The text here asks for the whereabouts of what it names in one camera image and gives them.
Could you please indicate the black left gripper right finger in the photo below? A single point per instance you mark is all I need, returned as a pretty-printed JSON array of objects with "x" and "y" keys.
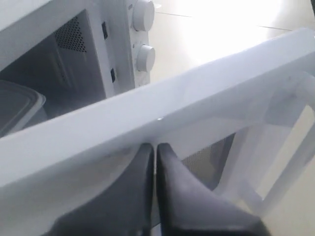
[{"x": 188, "y": 208}]

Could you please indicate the lower white control knob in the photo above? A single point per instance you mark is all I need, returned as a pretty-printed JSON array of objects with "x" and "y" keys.
[{"x": 145, "y": 58}]

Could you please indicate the white microwave oven body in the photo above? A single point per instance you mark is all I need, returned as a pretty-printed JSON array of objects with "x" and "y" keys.
[{"x": 74, "y": 52}]

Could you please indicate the white microwave door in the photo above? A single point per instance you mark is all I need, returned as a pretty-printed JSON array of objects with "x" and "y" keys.
[{"x": 225, "y": 120}]

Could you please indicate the upper white control knob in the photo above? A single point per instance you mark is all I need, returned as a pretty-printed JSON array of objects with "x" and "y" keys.
[{"x": 143, "y": 15}]

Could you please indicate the clear plastic lidded container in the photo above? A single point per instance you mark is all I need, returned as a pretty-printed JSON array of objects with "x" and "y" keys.
[{"x": 20, "y": 108}]

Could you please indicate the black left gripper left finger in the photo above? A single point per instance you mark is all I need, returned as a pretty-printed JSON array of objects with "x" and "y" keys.
[{"x": 124, "y": 209}]

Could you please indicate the white control knob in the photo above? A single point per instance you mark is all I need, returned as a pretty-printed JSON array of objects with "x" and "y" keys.
[
  {"x": 145, "y": 58},
  {"x": 143, "y": 15}
]

